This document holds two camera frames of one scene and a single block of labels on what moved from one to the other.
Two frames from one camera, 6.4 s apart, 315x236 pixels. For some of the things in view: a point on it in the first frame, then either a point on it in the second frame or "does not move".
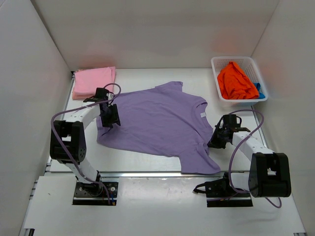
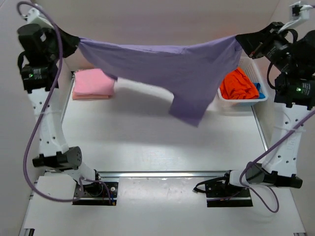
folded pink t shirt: [87, 81] does not move
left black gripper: [112, 118] → [64, 43]
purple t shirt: [165, 120] → [192, 73]
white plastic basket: [249, 68] does not move
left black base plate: [95, 193] does not move
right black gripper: [217, 139] → [254, 43]
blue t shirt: [261, 95] does not move
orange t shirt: [234, 83] does not move
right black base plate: [221, 193] does not move
